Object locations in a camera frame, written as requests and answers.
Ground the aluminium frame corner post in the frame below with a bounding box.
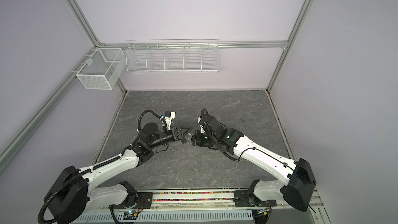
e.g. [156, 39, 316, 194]
[63, 0, 102, 47]

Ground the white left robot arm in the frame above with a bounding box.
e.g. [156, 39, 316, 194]
[37, 110, 193, 224]

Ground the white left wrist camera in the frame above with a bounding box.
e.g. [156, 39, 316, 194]
[160, 111, 175, 131]

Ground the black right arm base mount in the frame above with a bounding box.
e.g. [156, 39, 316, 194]
[233, 190, 277, 207]

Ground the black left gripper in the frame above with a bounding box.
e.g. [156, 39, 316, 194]
[149, 125, 193, 149]

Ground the white mesh box basket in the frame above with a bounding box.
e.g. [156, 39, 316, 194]
[76, 48, 126, 90]

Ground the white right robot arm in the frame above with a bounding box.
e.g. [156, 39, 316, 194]
[191, 108, 316, 212]

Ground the white wire wall basket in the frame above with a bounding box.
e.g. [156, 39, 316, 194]
[125, 39, 220, 73]

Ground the aluminium front mounting rail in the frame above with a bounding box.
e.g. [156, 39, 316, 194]
[62, 181, 321, 215]

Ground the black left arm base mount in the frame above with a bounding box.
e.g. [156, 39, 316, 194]
[123, 191, 153, 209]

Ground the white ventilated cable duct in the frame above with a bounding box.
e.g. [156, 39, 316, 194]
[73, 210, 254, 224]

